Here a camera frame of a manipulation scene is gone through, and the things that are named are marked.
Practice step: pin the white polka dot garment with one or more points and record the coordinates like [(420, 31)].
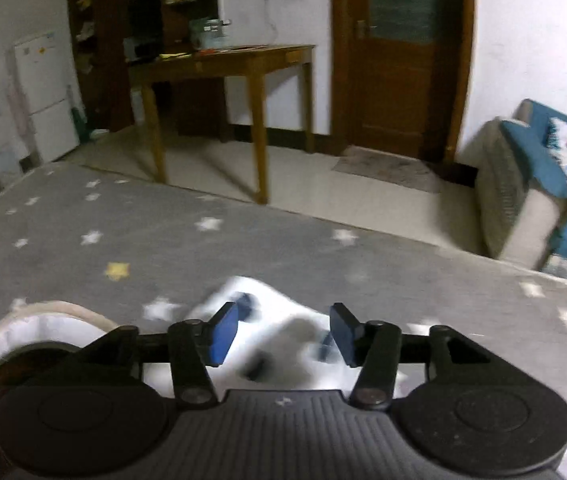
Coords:
[(283, 320)]

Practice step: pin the round black induction cooktop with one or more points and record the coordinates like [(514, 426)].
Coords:
[(53, 315)]

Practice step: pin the wooden side table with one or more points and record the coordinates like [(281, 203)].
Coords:
[(223, 60)]

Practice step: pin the blue sofa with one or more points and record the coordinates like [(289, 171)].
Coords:
[(528, 160)]

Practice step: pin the grey star tablecloth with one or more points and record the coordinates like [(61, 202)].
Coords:
[(138, 230)]

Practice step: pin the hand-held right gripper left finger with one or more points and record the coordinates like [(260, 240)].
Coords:
[(223, 335)]

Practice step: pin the dark wooden shelf cabinet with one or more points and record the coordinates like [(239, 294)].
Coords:
[(108, 35)]

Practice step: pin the grey door mat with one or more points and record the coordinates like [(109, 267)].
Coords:
[(388, 167)]

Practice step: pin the yellow paper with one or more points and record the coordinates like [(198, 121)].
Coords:
[(176, 55)]

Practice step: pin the white refrigerator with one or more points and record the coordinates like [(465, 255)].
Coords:
[(43, 90)]

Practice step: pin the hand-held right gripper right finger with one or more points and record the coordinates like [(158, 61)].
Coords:
[(346, 335)]

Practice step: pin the brown wooden door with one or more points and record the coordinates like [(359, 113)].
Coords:
[(393, 85)]

